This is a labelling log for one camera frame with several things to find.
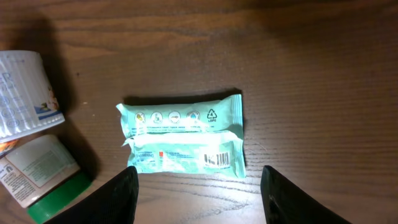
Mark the green lid jar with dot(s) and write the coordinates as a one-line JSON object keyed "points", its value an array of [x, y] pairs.
{"points": [[43, 177]]}

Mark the white jar blue label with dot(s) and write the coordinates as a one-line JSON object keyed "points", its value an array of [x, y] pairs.
{"points": [[28, 102]]}

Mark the pale green wipes packet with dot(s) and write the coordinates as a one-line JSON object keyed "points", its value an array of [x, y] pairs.
{"points": [[197, 138]]}

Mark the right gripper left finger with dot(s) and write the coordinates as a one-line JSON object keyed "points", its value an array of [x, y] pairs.
{"points": [[113, 203]]}

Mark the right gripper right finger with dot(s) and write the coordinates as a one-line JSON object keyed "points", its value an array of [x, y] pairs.
{"points": [[286, 203]]}

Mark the orange small box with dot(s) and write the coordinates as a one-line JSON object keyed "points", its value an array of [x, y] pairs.
{"points": [[5, 147]]}

